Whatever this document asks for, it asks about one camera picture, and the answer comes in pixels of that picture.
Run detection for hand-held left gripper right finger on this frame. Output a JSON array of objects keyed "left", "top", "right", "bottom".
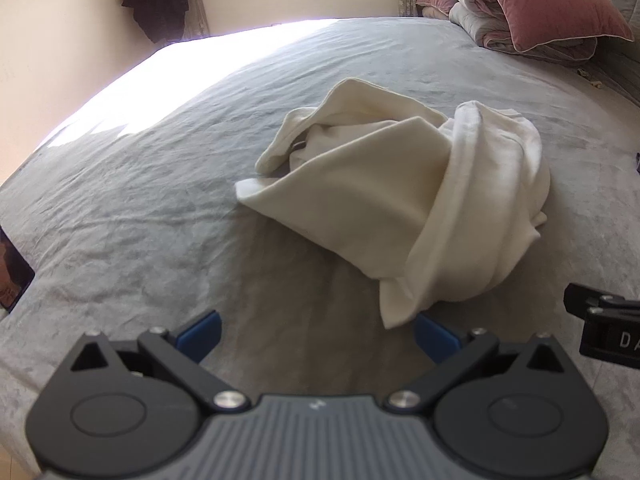
[{"left": 385, "top": 313, "right": 570, "bottom": 412}]

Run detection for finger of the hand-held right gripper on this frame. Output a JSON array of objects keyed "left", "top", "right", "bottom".
[{"left": 564, "top": 284, "right": 640, "bottom": 317}]

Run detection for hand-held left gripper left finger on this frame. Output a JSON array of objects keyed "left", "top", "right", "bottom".
[{"left": 67, "top": 311, "right": 249, "bottom": 413}]

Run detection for cream long-sleeve shirt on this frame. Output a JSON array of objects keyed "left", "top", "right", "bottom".
[{"left": 235, "top": 76, "right": 551, "bottom": 330}]

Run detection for bed with grey sheet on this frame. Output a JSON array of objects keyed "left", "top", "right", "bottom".
[{"left": 0, "top": 17, "right": 640, "bottom": 480}]

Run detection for black smartphone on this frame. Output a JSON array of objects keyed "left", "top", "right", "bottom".
[{"left": 0, "top": 227, "right": 36, "bottom": 313}]

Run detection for small beige scraps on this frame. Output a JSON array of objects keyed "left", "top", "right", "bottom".
[{"left": 575, "top": 66, "right": 603, "bottom": 90}]

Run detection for grey quilted headboard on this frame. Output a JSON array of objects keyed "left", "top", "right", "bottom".
[{"left": 575, "top": 0, "right": 640, "bottom": 98}]

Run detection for large pink velvet pillow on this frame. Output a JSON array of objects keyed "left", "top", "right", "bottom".
[{"left": 472, "top": 0, "right": 636, "bottom": 53}]

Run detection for folded grey pink quilt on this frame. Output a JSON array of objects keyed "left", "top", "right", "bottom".
[{"left": 446, "top": 0, "right": 601, "bottom": 63}]

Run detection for small pink cushions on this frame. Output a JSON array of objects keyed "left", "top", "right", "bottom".
[{"left": 416, "top": 0, "right": 452, "bottom": 21}]

